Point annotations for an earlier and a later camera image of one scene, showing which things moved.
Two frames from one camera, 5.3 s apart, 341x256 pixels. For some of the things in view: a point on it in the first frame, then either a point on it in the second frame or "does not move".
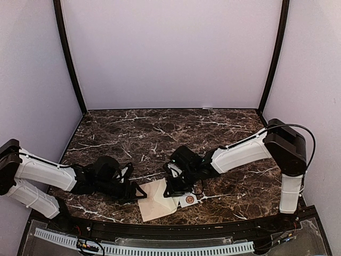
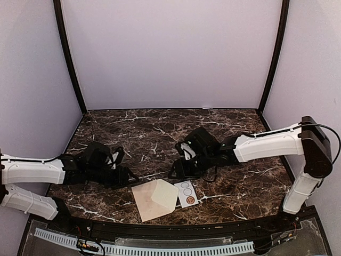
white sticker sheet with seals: [188, 199] does not move
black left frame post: [59, 18] does not move
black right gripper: [172, 189] -> [181, 170]
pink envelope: [155, 205] does not move
